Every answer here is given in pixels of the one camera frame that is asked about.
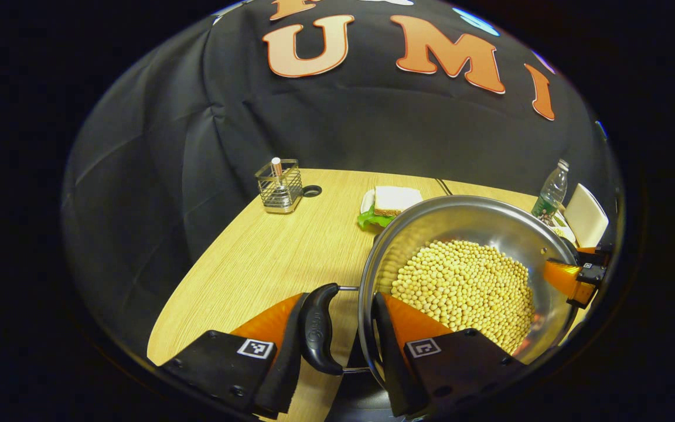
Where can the white divided dish of beans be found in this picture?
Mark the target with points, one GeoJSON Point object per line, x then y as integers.
{"type": "Point", "coordinates": [565, 230]}

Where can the black table grommet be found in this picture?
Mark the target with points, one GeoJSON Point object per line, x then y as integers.
{"type": "Point", "coordinates": [312, 191]}

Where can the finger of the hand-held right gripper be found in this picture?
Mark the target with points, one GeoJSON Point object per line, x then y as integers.
{"type": "Point", "coordinates": [560, 276]}

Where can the white block-shaped appliance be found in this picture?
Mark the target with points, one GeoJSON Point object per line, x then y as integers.
{"type": "Point", "coordinates": [586, 217]}

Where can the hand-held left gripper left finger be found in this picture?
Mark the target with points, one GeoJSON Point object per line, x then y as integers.
{"type": "Point", "coordinates": [285, 363]}

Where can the black induction cooktop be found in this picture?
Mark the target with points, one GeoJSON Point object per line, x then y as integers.
{"type": "Point", "coordinates": [361, 404]}

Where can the pile of soybeans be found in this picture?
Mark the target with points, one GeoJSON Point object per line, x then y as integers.
{"type": "Point", "coordinates": [466, 287]}

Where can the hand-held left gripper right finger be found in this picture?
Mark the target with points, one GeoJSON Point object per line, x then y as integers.
{"type": "Point", "coordinates": [387, 363]}

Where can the black backdrop cloth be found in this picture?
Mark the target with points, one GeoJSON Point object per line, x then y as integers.
{"type": "Point", "coordinates": [343, 129]}

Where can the small metal-capped shaker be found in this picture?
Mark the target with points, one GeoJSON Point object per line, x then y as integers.
{"type": "Point", "coordinates": [277, 176]}

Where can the sandwich with lettuce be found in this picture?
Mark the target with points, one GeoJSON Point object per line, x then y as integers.
{"type": "Point", "coordinates": [396, 200]}

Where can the clear plastic water bottle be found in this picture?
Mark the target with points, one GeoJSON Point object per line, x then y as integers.
{"type": "Point", "coordinates": [550, 196]}

